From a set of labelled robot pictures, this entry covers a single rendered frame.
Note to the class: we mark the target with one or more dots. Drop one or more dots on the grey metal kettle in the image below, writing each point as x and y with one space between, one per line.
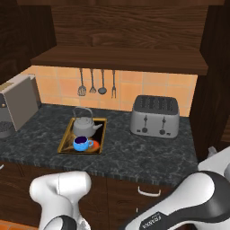
83 126

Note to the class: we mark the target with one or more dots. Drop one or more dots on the dark wooden cabinet door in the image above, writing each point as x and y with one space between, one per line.
21 36
211 99

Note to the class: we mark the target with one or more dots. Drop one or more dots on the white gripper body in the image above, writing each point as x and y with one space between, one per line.
217 163

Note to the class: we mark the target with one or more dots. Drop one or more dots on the grey hanging turner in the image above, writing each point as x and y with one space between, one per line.
92 88

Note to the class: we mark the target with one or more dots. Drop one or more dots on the grey hanging meat fork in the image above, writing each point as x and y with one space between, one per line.
113 90

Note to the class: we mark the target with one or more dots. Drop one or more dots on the dark wooden base cupboard door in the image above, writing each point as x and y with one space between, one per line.
18 194

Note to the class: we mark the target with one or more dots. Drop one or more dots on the silver four-slot toaster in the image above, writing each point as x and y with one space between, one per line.
154 121

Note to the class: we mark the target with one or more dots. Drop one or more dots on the grey hanging ladle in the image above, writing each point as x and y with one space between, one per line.
102 90

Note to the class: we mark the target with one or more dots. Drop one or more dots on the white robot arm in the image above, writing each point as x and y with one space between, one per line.
61 191

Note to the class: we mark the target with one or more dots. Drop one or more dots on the grey slotted spatula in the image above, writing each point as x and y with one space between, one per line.
82 90

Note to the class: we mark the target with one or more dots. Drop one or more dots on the grey coffee machine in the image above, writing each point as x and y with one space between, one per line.
18 104

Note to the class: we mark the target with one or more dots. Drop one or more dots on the dark wooden drawer front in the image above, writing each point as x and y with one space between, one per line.
125 191

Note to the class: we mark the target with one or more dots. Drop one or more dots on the blue mug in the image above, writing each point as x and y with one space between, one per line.
80 144

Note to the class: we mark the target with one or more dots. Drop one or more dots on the dark wooden wall cabinet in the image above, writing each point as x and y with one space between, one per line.
125 58

